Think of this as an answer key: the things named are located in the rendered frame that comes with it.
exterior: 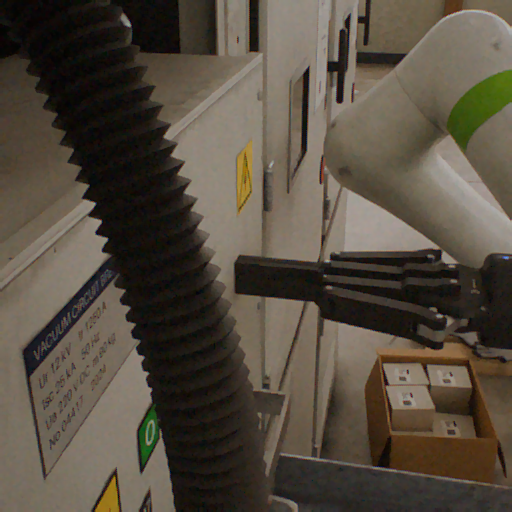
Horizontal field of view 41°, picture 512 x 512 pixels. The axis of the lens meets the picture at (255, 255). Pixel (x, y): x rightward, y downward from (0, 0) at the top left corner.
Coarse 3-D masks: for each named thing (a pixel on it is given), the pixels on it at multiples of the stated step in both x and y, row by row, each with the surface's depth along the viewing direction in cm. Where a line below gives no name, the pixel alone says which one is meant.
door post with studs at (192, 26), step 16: (192, 0) 65; (208, 0) 65; (224, 0) 65; (192, 16) 66; (208, 16) 66; (224, 16) 65; (192, 32) 67; (208, 32) 66; (224, 32) 66; (192, 48) 67; (208, 48) 67; (224, 48) 67
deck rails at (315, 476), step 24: (288, 456) 84; (288, 480) 85; (312, 480) 84; (336, 480) 84; (360, 480) 83; (384, 480) 82; (408, 480) 81; (432, 480) 81; (456, 480) 80; (312, 504) 85; (336, 504) 85; (360, 504) 84; (384, 504) 84; (408, 504) 83; (432, 504) 82; (456, 504) 81; (480, 504) 81; (504, 504) 80
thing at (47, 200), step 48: (0, 96) 47; (48, 96) 47; (192, 96) 45; (0, 144) 37; (48, 144) 37; (0, 192) 30; (48, 192) 30; (0, 240) 26; (48, 240) 26; (0, 288) 23
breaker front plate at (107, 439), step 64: (192, 128) 42; (256, 128) 61; (192, 192) 44; (256, 192) 63; (64, 256) 27; (256, 256) 66; (0, 320) 23; (256, 320) 69; (0, 384) 23; (128, 384) 36; (256, 384) 73; (0, 448) 24; (128, 448) 36
